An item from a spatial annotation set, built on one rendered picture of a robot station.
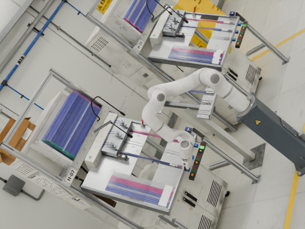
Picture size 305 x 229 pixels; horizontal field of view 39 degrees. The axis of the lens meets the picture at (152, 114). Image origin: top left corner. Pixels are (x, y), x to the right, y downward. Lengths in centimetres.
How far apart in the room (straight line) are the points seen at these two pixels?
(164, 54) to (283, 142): 148
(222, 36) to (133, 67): 91
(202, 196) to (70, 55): 264
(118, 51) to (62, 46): 141
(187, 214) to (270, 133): 98
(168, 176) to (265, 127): 80
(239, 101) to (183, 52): 118
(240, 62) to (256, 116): 158
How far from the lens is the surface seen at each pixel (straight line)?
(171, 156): 338
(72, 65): 545
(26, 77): 516
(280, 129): 323
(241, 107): 311
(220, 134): 380
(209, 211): 380
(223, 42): 416
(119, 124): 355
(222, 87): 301
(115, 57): 432
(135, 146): 347
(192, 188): 372
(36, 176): 357
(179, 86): 292
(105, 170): 340
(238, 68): 459
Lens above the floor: 214
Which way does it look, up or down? 18 degrees down
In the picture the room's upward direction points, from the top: 54 degrees counter-clockwise
